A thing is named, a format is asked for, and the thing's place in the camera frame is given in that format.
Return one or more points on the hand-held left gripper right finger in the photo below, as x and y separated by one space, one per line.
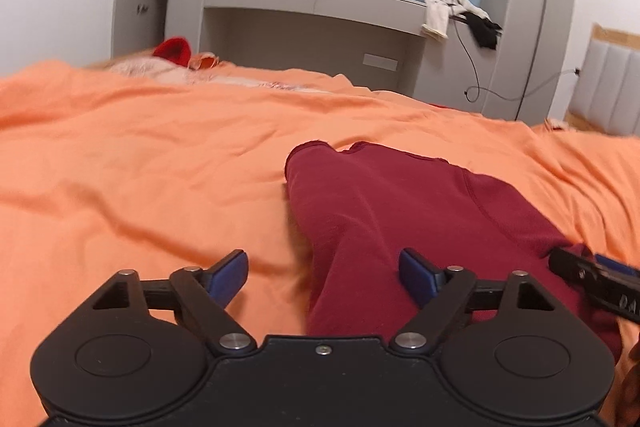
417 277

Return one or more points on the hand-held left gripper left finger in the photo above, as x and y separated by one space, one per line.
227 277

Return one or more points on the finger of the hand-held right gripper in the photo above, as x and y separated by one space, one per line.
617 268
570 264

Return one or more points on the dark red sweater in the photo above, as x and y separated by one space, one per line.
390 217

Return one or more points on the orange blanket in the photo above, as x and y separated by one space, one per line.
125 167

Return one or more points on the grey padded wooden headboard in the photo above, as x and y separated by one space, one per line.
610 87

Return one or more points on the small orange cloth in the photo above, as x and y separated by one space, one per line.
205 61

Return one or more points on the pale floral sheet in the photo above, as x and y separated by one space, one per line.
150 72

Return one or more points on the red plush thing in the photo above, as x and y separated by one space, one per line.
172 52

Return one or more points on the black garment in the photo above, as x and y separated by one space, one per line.
484 32

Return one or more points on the tall grey wardrobe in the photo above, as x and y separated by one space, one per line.
540 7

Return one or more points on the white wall socket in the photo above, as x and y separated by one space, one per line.
381 62

